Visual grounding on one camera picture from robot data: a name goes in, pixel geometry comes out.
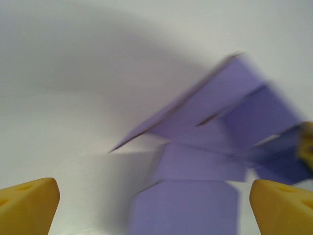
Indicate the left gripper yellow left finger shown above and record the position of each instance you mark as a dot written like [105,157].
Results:
[27,208]

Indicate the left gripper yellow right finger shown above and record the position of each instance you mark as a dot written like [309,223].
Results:
[283,210]

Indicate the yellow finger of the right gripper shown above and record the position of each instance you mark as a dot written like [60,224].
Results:
[305,151]

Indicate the purple paper box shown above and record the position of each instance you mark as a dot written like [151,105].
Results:
[185,208]

